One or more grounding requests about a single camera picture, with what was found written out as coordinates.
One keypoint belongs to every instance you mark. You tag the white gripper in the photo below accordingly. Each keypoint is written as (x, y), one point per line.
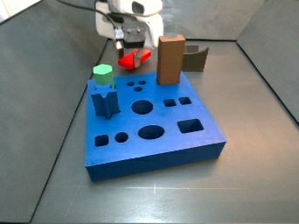
(137, 25)

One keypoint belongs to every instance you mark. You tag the red two-pronged object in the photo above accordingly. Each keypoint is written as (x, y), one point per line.
(127, 62)

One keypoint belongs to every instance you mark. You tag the blue fixture block with holes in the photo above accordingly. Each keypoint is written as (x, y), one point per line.
(163, 128)

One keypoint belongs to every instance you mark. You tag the green octagonal peg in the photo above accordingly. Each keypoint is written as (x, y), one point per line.
(103, 75)

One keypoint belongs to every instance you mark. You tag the brown tall peg block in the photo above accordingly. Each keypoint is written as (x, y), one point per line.
(169, 60)

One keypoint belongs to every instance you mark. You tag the blue star peg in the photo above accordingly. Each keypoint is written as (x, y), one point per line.
(104, 99)

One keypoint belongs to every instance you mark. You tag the black curved cradle stand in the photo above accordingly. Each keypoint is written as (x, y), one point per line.
(193, 58)

